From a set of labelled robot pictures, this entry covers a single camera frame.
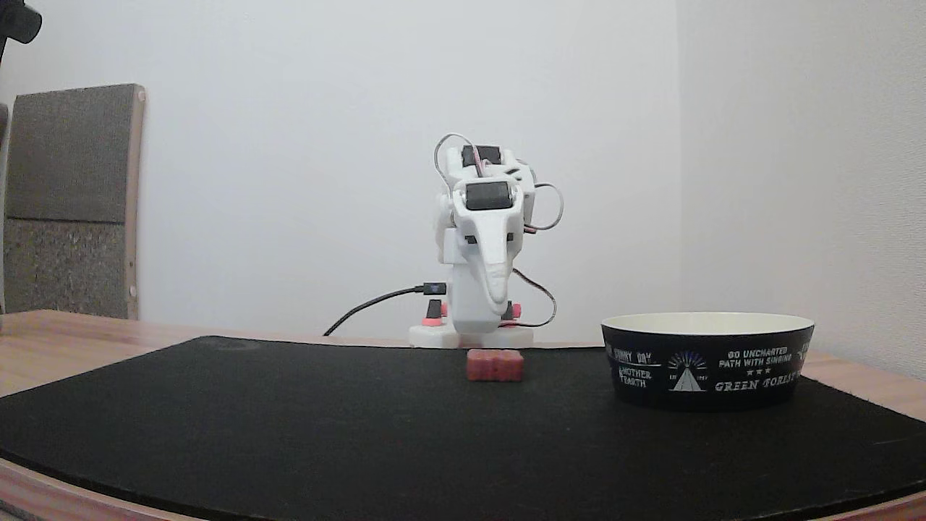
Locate red toy cube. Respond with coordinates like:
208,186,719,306
467,349,524,382

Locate black printed bowl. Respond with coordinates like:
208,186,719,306
601,312,815,412

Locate black table mat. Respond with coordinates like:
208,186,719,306
0,335,926,521

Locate grey upholstered chair back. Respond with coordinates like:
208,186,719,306
3,83,146,321

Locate thin dark motor cable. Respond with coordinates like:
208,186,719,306
511,267,557,329

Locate black power cable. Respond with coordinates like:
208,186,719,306
323,283,448,337

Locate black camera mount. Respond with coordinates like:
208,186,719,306
0,0,43,67

